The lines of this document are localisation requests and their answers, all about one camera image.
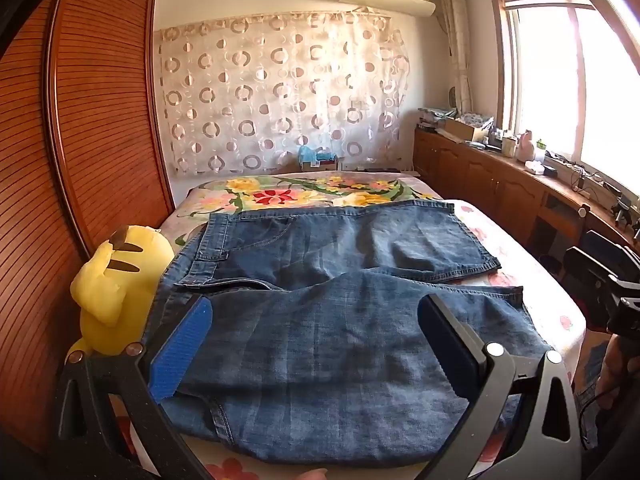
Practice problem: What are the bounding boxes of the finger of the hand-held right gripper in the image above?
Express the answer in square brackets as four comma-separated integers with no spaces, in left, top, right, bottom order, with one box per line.
[565,247,626,313]
[582,230,640,267]

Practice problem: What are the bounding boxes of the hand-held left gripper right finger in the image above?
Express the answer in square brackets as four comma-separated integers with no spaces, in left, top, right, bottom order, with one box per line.
[417,292,584,480]

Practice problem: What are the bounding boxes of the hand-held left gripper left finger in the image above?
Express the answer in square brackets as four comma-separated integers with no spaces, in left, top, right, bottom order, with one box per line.
[54,295,217,480]

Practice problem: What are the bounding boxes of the blue denim pants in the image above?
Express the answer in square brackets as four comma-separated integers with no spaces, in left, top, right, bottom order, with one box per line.
[141,199,557,470]

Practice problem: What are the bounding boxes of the person's right hand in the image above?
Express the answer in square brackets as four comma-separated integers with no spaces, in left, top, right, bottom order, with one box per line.
[599,335,640,403]

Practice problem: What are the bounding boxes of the yellow plush toy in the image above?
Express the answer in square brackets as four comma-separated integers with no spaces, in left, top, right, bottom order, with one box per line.
[66,226,176,357]

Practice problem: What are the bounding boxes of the floral sheet bed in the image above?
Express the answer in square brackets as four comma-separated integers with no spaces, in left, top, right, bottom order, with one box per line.
[107,170,587,480]

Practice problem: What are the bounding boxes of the pink ceramic figurine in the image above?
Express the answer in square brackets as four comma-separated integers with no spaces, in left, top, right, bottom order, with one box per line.
[515,130,537,163]

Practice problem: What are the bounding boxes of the person's dark clothing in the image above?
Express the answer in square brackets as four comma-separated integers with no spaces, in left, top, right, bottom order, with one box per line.
[574,380,640,480]

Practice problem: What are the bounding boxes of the long wooden cabinet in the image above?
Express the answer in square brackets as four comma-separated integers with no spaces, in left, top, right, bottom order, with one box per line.
[413,127,640,266]

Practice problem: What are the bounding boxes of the wooden framed window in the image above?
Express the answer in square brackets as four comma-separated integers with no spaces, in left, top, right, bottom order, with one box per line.
[487,0,640,198]

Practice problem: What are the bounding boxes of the open cardboard box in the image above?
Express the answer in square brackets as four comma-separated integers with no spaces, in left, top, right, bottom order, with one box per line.
[443,117,493,142]

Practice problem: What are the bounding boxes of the blue plastic bag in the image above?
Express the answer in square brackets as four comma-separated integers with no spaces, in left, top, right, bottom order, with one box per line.
[297,145,337,165]

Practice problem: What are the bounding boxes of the white window drape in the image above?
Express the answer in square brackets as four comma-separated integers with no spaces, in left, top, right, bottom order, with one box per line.
[437,0,475,117]

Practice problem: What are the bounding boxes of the circle patterned sheer curtain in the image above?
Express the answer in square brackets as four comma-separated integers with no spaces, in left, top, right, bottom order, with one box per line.
[157,6,412,177]

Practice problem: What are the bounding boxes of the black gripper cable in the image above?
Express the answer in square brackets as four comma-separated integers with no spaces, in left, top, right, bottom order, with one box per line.
[575,360,623,456]

